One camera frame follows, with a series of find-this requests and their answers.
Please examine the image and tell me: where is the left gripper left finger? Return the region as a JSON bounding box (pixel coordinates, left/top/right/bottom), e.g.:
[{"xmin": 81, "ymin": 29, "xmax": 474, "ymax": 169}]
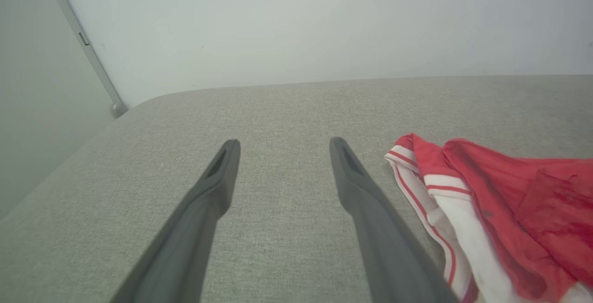
[{"xmin": 110, "ymin": 139, "xmax": 241, "ymax": 303}]

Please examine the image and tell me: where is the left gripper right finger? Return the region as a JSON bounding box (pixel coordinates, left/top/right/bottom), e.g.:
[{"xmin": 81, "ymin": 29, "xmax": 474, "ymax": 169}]
[{"xmin": 328, "ymin": 137, "xmax": 460, "ymax": 303}]

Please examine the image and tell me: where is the red white basketball jersey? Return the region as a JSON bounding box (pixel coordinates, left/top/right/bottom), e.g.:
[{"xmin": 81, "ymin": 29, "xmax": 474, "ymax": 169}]
[{"xmin": 384, "ymin": 133, "xmax": 593, "ymax": 303}]

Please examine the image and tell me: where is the grey metal wall strip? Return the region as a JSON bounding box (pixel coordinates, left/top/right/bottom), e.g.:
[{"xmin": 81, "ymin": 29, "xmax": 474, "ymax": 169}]
[{"xmin": 41, "ymin": 0, "xmax": 129, "ymax": 119}]

